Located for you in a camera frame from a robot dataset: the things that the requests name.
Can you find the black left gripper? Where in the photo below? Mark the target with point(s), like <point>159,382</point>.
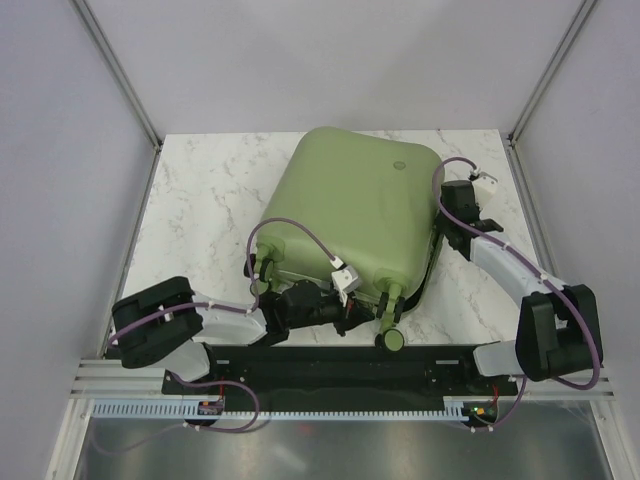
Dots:
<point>353,311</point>

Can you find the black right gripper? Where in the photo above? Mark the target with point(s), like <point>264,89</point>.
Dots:
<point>438,222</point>

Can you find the green hard-shell suitcase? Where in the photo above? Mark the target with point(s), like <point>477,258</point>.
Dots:
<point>357,214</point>

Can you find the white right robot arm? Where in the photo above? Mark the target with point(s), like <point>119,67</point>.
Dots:
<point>557,334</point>

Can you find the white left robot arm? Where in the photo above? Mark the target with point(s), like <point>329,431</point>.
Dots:
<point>169,325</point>

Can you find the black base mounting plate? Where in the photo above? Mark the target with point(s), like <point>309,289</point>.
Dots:
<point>346,376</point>

